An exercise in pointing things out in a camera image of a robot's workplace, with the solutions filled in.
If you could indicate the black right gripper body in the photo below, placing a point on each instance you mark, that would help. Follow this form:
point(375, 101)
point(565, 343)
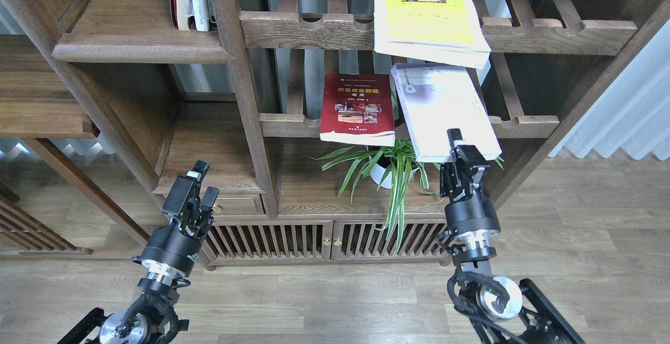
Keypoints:
point(471, 215)

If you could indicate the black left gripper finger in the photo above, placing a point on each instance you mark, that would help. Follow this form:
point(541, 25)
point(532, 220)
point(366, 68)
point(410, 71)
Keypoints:
point(183, 190)

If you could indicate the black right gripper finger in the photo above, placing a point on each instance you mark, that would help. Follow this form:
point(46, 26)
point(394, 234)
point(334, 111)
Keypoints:
point(465, 157)

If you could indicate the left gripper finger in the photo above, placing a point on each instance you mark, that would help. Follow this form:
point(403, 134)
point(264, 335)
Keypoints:
point(207, 202)

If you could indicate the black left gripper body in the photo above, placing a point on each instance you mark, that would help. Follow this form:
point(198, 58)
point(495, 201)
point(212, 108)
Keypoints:
point(173, 250)

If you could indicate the white lavender cover book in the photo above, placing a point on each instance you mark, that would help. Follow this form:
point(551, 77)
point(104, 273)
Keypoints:
point(436, 97)

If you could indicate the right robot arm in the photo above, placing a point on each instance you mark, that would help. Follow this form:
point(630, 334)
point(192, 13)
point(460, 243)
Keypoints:
point(499, 309)

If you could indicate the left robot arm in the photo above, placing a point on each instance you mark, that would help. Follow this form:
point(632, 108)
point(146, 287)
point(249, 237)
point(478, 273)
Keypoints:
point(150, 319)

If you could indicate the green spider plant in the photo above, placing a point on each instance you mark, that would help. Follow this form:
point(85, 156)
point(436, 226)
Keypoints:
point(361, 163)

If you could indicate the white plant pot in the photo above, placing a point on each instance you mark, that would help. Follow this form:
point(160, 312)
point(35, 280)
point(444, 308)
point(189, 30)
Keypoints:
point(378, 170)

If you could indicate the red cover book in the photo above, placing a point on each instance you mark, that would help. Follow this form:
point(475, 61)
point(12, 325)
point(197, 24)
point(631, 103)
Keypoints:
point(358, 109)

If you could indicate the yellow cover book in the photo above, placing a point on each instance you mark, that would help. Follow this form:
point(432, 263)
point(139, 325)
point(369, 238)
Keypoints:
point(443, 31)

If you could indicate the dark wooden bookshelf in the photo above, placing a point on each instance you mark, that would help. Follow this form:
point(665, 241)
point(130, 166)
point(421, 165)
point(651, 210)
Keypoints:
point(235, 96)

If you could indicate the wooden side table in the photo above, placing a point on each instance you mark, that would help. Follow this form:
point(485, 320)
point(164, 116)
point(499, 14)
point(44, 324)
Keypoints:
point(56, 206)

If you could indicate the white curtain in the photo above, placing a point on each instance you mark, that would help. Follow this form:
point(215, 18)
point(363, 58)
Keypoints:
point(632, 115)

